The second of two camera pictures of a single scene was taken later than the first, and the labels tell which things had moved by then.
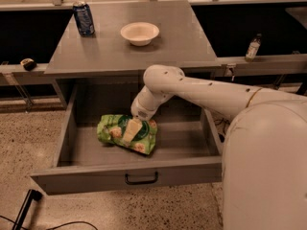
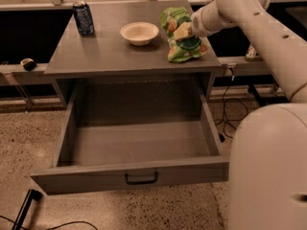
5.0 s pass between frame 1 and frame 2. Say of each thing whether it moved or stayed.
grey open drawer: stayed
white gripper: moved
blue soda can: stayed
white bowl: stayed
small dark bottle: stayed
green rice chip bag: moved
